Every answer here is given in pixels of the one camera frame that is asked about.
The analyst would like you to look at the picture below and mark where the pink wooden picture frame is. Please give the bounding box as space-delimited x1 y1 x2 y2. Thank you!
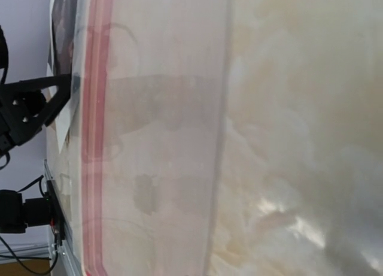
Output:
79 0 228 276

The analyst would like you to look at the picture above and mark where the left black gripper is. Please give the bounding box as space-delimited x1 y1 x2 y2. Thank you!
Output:
1 74 72 156

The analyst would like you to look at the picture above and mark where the canyon photo print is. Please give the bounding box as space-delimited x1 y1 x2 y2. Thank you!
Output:
48 0 78 75

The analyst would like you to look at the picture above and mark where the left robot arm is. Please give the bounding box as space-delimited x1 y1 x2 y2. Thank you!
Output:
1 74 80 233

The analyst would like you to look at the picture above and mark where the aluminium front rail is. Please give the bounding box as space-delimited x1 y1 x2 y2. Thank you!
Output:
44 159 82 275

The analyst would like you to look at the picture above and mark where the clear acrylic sheet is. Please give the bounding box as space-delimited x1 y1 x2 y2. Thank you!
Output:
70 0 234 276

